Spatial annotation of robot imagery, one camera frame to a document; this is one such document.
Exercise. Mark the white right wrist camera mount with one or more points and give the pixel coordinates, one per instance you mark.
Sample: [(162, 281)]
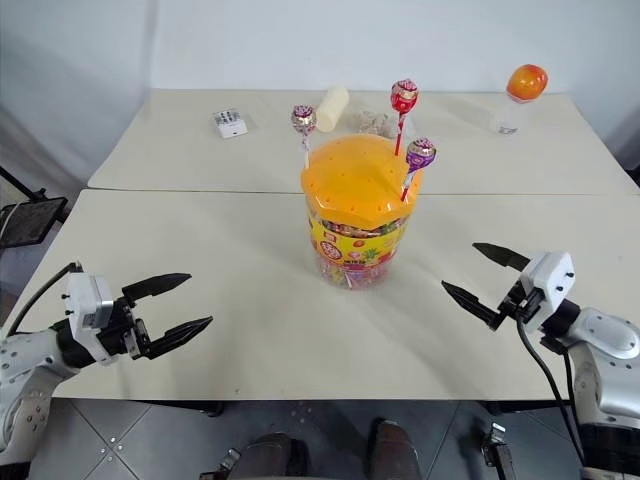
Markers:
[(550, 280)]

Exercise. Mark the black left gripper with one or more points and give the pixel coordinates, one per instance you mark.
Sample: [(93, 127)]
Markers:
[(122, 330)]

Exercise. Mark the lollipop jar with orange lid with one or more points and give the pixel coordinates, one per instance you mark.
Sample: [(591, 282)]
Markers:
[(350, 175)]

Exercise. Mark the black metal clamp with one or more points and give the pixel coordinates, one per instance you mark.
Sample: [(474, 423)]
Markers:
[(500, 450), (229, 465)]

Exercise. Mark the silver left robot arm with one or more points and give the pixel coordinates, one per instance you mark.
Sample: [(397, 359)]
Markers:
[(25, 355)]

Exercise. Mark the red wrapped lollipop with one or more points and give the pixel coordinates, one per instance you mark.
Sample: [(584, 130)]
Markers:
[(404, 96)]

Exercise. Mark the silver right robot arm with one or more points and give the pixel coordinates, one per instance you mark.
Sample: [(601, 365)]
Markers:
[(607, 335)]

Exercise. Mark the dark rounded shape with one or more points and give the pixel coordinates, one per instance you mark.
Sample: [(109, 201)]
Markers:
[(272, 457), (392, 447)]

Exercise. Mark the pink wrapped lollipop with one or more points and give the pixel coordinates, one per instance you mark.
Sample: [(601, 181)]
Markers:
[(303, 119)]

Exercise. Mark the cream cylinder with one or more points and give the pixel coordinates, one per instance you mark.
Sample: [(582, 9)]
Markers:
[(331, 107)]

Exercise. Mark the clear bag of snacks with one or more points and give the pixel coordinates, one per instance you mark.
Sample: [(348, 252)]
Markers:
[(367, 122)]

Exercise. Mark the clear plastic bottle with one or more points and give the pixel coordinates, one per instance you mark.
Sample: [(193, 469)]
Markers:
[(505, 125)]

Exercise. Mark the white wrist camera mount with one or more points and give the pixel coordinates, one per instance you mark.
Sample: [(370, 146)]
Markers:
[(86, 305), (550, 280)]

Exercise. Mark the small white printed box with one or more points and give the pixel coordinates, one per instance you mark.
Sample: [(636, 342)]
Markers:
[(229, 124)]

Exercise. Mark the purple wrapped lollipop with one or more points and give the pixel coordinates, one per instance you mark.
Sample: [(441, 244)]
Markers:
[(421, 155)]

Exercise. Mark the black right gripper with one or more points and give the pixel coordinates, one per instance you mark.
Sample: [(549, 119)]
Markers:
[(527, 305)]

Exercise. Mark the black mesh panel stand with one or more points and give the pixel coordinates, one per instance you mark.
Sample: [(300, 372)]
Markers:
[(30, 220)]

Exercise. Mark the orange red round fruit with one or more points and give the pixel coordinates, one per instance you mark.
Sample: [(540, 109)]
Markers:
[(527, 82)]

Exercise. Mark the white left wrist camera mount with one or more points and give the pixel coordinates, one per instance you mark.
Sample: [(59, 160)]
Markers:
[(86, 305)]

